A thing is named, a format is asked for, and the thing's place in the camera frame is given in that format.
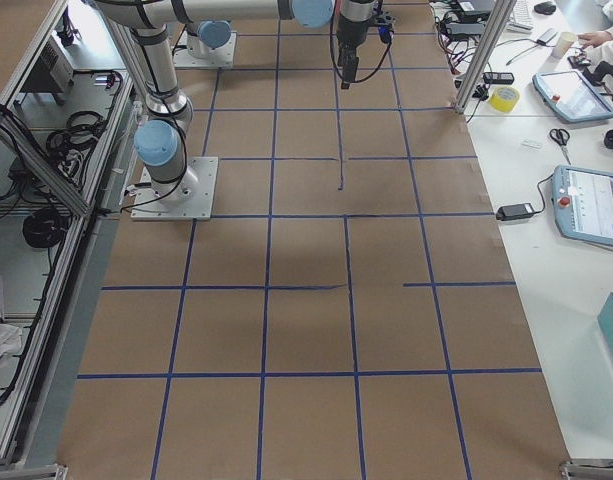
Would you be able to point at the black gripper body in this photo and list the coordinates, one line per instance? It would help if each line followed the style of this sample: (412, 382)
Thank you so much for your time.
(347, 34)

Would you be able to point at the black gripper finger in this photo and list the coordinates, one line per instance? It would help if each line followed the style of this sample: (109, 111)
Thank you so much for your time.
(348, 62)

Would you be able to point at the aluminium frame post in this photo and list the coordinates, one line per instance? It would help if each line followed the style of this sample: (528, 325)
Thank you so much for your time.
(492, 32)

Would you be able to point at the black handled scissors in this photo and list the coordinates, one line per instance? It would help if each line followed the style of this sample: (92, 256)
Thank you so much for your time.
(561, 137)

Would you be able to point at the upper teach pendant tablet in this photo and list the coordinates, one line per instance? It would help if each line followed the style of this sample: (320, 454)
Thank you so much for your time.
(572, 97)

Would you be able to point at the person's hand at table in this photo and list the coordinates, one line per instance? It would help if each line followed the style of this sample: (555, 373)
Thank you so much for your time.
(594, 39)

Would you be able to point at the yellow tape roll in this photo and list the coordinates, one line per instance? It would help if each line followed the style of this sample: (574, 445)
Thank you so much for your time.
(504, 99)

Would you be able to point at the small black phone device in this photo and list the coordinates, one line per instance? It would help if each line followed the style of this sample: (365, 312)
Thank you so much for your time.
(498, 78)

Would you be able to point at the black power adapter brick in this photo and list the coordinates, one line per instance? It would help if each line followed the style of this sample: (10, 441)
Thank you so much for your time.
(515, 212)

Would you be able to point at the white paper cup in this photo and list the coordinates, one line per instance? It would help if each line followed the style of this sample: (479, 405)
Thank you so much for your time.
(564, 42)

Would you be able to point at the brown paper table mat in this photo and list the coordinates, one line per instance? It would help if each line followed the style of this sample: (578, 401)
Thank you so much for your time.
(348, 312)

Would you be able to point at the lower teach pendant tablet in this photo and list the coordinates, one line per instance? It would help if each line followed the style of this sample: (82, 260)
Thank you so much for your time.
(583, 204)

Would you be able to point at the teach pendant tablet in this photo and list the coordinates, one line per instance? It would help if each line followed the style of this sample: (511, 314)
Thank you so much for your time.
(583, 204)
(572, 97)

